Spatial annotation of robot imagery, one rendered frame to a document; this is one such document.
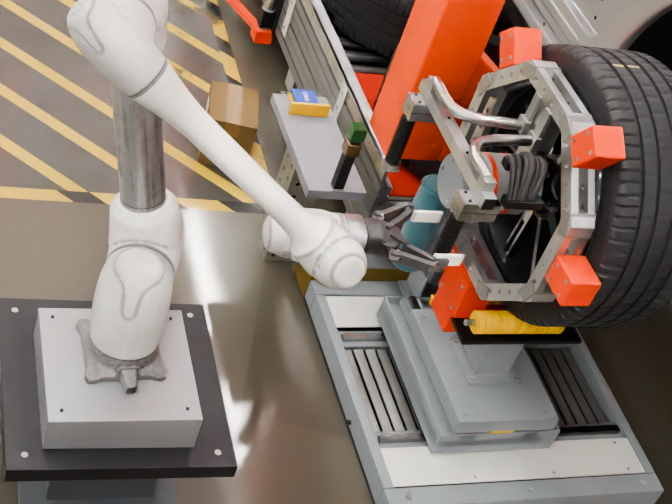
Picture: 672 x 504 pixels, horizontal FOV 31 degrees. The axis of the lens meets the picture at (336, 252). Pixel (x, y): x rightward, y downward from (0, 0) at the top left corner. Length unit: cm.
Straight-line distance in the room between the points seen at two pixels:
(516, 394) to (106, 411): 116
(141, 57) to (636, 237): 111
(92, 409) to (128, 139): 57
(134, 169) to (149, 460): 63
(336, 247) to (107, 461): 74
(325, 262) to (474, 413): 100
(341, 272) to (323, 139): 121
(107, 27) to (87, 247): 141
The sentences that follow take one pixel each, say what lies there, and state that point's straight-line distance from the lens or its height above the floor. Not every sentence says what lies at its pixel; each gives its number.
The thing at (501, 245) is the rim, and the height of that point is 62.
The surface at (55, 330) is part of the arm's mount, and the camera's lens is 277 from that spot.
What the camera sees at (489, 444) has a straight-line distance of 326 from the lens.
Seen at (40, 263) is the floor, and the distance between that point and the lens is 349.
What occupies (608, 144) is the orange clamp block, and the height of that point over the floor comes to 114.
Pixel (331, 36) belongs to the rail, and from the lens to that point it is 404.
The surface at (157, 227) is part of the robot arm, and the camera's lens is 266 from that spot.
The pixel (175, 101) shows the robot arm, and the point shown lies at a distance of 230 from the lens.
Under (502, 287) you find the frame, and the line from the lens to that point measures 283.
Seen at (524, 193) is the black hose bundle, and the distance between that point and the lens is 257.
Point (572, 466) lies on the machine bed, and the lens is 340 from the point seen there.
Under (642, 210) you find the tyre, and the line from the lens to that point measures 264.
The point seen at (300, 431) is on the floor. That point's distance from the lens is 324.
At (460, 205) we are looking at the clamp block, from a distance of 255.
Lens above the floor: 240
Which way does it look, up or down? 39 degrees down
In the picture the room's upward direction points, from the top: 21 degrees clockwise
